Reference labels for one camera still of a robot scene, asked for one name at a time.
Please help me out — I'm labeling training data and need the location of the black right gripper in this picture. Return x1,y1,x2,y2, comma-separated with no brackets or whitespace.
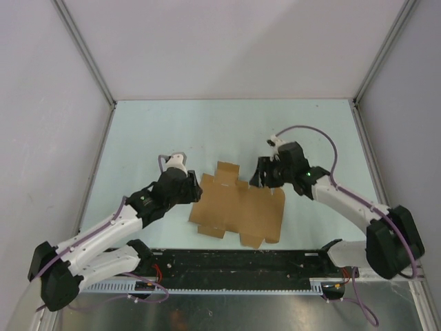
248,157,294,189

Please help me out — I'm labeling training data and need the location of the brown cardboard box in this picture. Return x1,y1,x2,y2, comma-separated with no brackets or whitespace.
189,161,285,250

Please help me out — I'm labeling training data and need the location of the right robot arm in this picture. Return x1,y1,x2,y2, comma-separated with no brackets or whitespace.
249,137,425,279

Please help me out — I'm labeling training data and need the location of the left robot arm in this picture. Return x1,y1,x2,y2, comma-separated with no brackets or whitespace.
28,167,203,312

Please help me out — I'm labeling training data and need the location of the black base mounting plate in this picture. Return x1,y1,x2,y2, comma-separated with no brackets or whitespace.
150,249,351,279

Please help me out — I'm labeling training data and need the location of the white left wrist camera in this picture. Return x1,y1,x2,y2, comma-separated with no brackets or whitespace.
163,152,187,174

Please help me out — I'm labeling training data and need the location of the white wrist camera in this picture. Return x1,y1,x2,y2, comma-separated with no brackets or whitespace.
163,152,187,174
267,134,286,156

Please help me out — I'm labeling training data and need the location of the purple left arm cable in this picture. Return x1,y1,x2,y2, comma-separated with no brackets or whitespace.
34,154,170,310

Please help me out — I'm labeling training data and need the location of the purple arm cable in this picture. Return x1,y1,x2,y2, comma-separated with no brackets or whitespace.
274,125,423,327
34,154,170,310

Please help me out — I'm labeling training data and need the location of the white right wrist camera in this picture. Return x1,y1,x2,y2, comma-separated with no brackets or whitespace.
267,134,286,156

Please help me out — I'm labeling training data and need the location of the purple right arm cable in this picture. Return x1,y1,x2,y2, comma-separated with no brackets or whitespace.
274,125,423,327

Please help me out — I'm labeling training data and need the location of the grey slotted cable duct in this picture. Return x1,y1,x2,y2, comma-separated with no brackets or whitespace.
81,277,347,297

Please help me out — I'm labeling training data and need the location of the aluminium frame rail left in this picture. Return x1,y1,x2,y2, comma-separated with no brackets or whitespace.
50,0,116,108

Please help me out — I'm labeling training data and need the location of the aluminium frame rail right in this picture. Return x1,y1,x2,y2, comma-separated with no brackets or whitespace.
351,0,420,108

